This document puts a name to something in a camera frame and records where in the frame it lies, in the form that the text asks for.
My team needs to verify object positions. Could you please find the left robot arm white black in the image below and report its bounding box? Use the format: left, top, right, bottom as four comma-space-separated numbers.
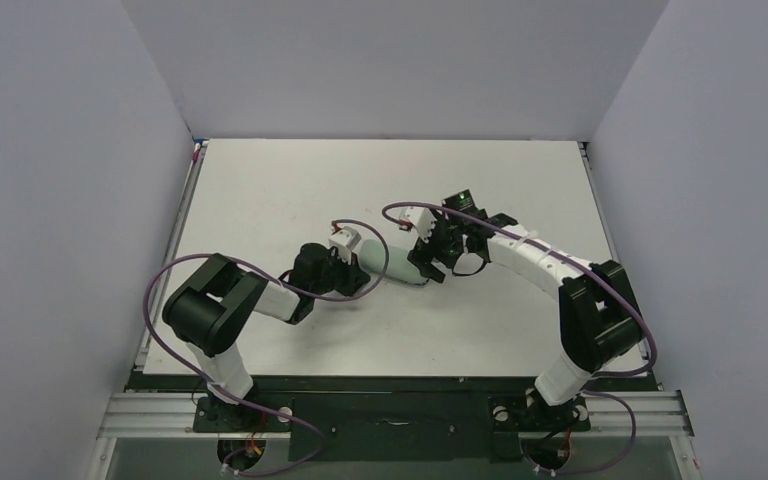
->
161, 243, 371, 405

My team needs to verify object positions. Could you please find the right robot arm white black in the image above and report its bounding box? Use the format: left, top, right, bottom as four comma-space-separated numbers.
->
396, 190, 645, 407

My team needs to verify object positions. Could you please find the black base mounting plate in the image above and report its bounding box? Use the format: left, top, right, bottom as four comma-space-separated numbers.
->
133, 377, 655, 471

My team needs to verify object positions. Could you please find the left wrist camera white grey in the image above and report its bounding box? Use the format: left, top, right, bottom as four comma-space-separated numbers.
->
328, 226, 362, 264

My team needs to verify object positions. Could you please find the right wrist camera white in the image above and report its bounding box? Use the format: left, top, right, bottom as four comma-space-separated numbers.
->
397, 206, 447, 244

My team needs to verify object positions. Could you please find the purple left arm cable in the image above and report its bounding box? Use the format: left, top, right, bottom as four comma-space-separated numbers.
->
142, 218, 391, 477

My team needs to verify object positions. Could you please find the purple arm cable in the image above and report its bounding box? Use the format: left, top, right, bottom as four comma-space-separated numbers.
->
142, 218, 391, 477
381, 201, 658, 477

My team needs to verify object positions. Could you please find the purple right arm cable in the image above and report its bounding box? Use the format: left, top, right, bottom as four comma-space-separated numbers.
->
381, 201, 658, 477

